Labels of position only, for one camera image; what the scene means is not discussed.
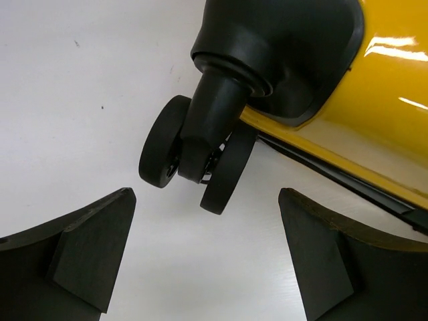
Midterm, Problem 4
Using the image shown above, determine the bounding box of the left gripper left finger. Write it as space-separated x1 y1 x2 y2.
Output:
1 188 136 320

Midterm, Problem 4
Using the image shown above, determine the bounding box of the yellow hard-shell suitcase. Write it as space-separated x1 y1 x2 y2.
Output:
138 1 427 233

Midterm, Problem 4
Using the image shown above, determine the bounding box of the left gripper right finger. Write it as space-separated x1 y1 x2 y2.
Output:
278 188 427 320

